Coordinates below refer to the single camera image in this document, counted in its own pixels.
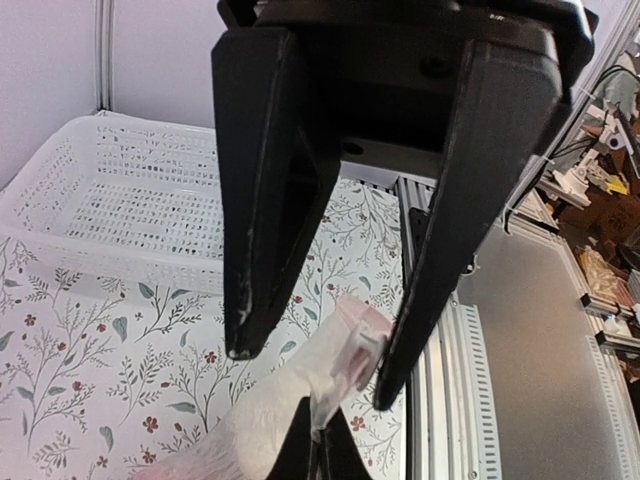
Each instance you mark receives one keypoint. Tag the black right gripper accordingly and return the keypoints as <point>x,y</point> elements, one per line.
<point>388,70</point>

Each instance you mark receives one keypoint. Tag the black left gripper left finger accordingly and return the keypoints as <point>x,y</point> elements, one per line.
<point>298,455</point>

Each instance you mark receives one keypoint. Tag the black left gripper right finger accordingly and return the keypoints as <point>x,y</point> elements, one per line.
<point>339,458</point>

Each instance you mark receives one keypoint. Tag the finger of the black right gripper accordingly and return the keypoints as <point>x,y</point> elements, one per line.
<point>504,99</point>
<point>265,200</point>

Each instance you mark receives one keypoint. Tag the clear zip top bag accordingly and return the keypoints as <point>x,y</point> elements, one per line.
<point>339,358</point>

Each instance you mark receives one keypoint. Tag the white perforated plastic basket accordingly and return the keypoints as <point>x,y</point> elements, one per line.
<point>124,197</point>

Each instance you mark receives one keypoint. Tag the floral patterned tablecloth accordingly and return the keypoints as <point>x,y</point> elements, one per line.
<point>103,377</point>

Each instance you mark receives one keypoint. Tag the aluminium front rail frame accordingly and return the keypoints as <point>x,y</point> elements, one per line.
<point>519,381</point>

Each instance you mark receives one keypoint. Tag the aluminium corner post right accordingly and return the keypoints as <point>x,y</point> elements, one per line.
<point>104,21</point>

